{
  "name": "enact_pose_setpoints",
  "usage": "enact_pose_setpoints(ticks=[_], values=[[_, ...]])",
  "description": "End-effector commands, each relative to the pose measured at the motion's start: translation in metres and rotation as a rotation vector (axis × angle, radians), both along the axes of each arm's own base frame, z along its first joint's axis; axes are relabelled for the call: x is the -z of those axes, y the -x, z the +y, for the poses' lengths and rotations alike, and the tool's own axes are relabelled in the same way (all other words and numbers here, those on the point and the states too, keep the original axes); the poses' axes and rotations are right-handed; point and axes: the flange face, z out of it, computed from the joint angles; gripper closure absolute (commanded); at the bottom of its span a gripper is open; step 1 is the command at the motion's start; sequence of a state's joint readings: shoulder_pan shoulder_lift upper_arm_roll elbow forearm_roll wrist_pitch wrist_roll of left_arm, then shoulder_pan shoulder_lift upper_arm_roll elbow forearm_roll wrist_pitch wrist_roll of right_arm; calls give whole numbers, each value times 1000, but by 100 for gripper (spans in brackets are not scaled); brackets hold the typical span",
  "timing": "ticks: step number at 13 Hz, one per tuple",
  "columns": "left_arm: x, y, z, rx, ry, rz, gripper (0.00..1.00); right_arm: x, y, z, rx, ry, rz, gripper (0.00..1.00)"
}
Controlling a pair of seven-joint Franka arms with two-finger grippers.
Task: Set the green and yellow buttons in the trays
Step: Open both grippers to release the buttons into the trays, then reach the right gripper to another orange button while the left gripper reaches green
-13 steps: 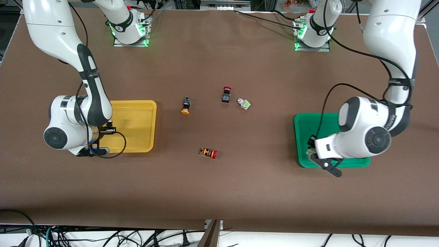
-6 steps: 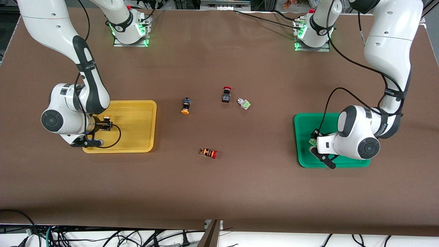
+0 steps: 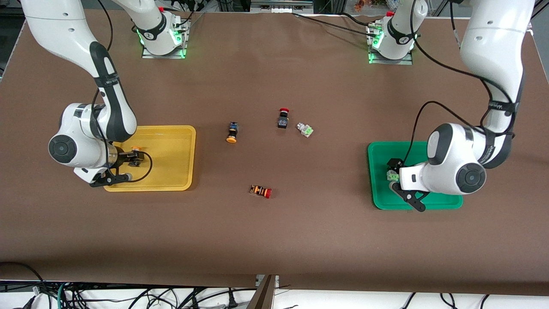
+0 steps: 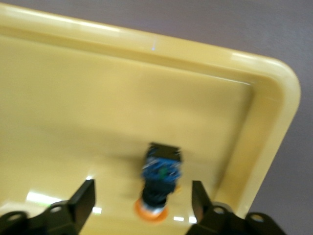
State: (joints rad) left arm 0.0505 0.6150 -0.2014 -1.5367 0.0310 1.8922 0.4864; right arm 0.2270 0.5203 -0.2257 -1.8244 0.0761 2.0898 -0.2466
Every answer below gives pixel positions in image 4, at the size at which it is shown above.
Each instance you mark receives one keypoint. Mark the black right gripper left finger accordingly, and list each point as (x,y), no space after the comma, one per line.
(80,205)

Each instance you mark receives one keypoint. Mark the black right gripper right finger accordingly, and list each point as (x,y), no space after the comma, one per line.
(203,208)

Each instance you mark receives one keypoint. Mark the yellow mushroom button black body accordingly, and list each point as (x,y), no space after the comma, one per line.
(160,178)

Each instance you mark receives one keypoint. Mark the yellow plastic tray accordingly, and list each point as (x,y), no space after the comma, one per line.
(97,110)

